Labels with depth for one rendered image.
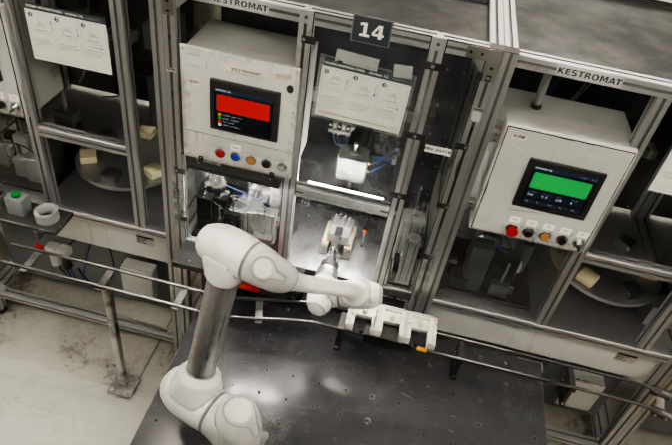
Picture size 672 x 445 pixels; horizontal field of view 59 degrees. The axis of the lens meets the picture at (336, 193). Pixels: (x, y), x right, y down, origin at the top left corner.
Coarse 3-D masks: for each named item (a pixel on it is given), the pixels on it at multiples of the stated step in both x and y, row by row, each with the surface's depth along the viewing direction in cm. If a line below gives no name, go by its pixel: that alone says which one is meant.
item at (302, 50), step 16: (304, 16) 183; (304, 32) 188; (304, 48) 191; (432, 48) 181; (304, 64) 193; (304, 80) 197; (432, 80) 188; (304, 96) 201; (416, 112) 196; (416, 144) 203; (400, 176) 213; (288, 208) 233; (400, 208) 222; (288, 224) 238; (288, 240) 244; (384, 240) 233; (384, 272) 244
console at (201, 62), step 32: (192, 64) 201; (224, 64) 198; (256, 64) 196; (288, 64) 198; (192, 96) 209; (288, 96) 201; (192, 128) 217; (288, 128) 209; (224, 160) 224; (256, 160) 220; (288, 160) 217
